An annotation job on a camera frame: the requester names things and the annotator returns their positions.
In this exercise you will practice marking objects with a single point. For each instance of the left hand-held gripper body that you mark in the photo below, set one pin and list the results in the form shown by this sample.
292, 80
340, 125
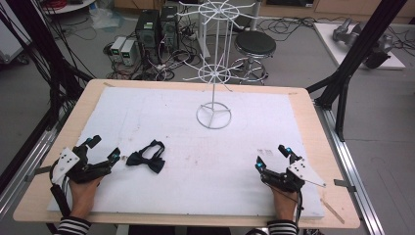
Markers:
85, 169

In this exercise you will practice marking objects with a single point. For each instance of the black bow tie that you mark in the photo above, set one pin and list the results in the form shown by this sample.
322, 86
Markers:
147, 158

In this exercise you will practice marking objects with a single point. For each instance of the person's left hand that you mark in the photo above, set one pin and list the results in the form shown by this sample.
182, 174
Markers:
83, 197

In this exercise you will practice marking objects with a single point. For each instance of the grey metal bracket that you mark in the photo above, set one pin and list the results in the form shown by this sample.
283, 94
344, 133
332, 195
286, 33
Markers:
344, 185
37, 172

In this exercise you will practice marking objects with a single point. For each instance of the clear plastic bag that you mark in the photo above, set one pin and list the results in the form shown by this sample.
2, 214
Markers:
104, 18

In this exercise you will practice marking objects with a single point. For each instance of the black computer tower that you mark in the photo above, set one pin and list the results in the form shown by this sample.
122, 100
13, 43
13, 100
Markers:
147, 29
169, 27

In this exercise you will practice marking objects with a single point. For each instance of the aluminium rail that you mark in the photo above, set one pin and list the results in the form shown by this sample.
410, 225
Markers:
352, 169
19, 182

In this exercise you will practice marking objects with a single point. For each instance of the black metal frame stand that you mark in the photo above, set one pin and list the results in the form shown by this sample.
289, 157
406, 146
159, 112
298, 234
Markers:
352, 55
42, 55

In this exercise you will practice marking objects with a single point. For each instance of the wooden table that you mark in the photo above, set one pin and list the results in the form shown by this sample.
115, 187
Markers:
326, 143

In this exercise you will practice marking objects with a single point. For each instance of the grey equipment case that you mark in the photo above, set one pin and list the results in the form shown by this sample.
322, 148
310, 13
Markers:
9, 45

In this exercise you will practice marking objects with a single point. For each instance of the person's right hand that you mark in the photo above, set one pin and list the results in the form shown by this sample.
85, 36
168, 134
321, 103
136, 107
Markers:
284, 204

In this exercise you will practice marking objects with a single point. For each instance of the round white table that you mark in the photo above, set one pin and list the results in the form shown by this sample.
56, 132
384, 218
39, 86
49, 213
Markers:
70, 6

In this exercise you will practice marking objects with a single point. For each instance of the thin wooden stick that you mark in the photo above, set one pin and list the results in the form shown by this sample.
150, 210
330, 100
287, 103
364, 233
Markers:
332, 211

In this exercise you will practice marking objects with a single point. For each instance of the white power supply unit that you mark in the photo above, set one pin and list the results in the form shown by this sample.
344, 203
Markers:
117, 48
128, 52

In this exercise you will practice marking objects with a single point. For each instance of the white foam mat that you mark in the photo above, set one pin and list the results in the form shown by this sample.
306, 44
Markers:
202, 163

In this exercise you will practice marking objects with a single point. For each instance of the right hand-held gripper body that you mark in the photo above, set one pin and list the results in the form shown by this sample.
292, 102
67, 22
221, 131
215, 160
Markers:
287, 179

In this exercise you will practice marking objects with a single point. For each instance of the black round stool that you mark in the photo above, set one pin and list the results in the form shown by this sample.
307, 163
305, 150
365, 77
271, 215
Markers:
255, 43

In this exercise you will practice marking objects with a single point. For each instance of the white floor board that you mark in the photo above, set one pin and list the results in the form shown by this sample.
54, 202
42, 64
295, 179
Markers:
329, 42

